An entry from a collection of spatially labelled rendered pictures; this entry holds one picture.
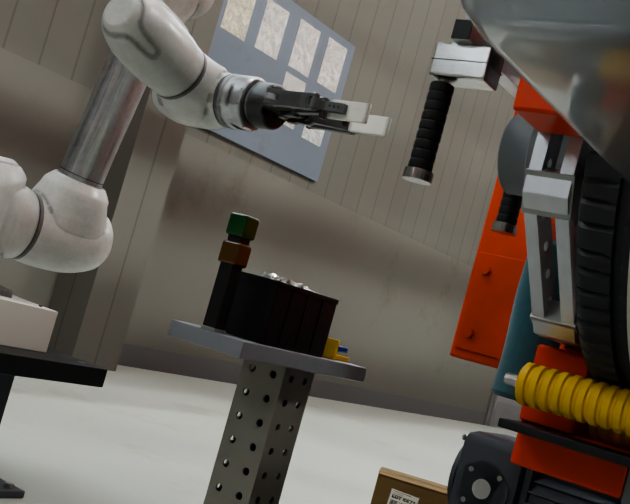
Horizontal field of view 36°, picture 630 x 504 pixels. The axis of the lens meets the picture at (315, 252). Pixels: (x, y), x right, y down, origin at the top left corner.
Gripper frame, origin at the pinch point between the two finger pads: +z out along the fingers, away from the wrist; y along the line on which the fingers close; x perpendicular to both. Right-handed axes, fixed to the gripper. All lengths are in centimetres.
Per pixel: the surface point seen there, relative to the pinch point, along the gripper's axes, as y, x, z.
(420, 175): 1.6, -7.5, 13.3
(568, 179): 10.0, -6.7, 37.9
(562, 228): 6.8, -12.2, 37.6
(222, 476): -30, -65, -29
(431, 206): -541, 76, -277
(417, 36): -459, 182, -280
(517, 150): -10.8, 1.0, 21.1
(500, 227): -31.9, -7.6, 12.2
